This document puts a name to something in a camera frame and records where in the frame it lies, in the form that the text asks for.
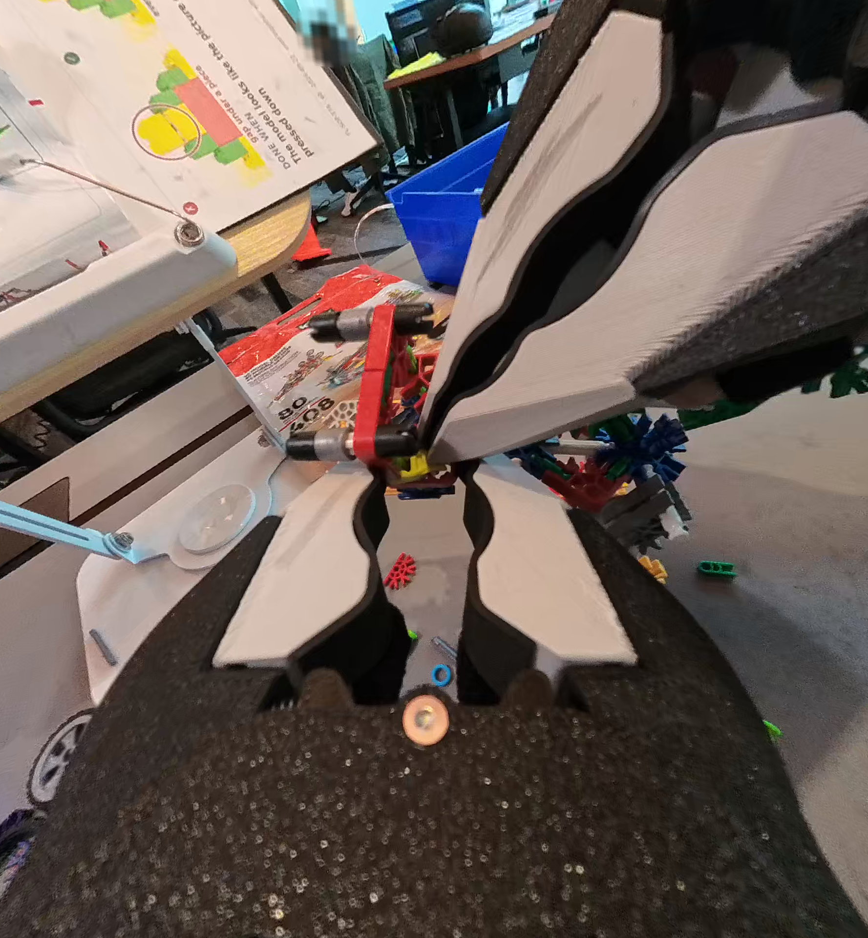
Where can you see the small red connector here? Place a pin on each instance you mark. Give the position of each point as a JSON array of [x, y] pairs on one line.
[[398, 571]]

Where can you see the white instruction board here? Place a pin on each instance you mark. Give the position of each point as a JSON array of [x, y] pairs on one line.
[[272, 88]]

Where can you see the small tyre with hub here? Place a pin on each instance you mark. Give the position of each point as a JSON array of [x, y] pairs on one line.
[[1, 857]]

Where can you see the printed toy packaging bag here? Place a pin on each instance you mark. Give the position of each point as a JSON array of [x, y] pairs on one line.
[[280, 352]]

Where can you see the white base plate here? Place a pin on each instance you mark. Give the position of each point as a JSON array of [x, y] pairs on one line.
[[148, 601]]

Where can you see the long wooden office desk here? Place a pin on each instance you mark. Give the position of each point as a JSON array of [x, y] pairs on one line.
[[470, 55]]

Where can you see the blue storage bin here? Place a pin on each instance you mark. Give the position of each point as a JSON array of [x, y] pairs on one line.
[[441, 227]]

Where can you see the clear picture sleeve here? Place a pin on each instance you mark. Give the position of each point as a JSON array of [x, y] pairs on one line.
[[23, 220]]

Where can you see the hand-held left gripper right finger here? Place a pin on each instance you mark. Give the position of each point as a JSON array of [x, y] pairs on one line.
[[551, 586]]

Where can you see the white and blue document stand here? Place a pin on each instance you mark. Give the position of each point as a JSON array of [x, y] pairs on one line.
[[280, 234]]

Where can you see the small green clip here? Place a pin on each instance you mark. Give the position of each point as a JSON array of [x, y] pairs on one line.
[[716, 569]]

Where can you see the clear suction cup mount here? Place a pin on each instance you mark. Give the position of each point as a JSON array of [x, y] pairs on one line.
[[218, 517]]

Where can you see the lime green clip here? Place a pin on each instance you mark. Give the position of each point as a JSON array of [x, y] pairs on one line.
[[771, 730]]

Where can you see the black rounded bag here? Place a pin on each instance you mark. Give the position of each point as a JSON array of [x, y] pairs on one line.
[[463, 28]]

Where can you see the thin dark grey rod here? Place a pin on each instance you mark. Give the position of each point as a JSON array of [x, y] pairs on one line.
[[445, 646]]

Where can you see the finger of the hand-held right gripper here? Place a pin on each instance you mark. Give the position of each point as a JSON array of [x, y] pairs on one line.
[[697, 278], [565, 146]]

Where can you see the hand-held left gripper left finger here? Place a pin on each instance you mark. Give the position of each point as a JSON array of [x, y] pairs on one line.
[[287, 586]]

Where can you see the colourful construction toy model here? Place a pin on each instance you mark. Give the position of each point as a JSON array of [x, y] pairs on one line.
[[375, 366]]

